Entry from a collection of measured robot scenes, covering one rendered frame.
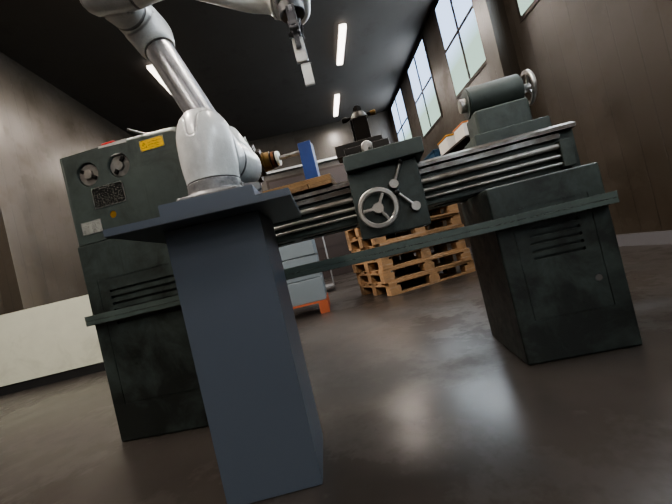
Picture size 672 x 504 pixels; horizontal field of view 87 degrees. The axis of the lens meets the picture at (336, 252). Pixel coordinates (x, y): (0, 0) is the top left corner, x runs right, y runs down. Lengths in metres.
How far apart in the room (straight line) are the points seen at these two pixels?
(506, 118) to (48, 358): 4.35
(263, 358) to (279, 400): 0.12
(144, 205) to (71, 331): 2.85
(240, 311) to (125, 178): 0.98
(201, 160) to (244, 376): 0.59
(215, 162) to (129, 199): 0.75
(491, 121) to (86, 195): 1.75
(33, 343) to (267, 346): 3.82
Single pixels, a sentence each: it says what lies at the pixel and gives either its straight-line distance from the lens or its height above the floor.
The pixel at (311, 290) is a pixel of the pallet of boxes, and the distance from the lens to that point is 3.85.
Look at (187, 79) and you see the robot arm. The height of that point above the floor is 1.28.
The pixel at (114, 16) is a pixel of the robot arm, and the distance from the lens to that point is 1.54.
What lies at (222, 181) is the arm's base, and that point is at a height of 0.84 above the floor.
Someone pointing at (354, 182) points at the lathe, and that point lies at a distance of 1.40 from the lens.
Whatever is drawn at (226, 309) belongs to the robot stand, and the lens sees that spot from 0.97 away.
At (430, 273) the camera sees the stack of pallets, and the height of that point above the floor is 0.12.
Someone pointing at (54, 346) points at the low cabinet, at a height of 0.35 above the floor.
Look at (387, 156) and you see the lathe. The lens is 1.37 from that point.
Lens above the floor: 0.57
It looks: 1 degrees up
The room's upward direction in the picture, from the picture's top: 13 degrees counter-clockwise
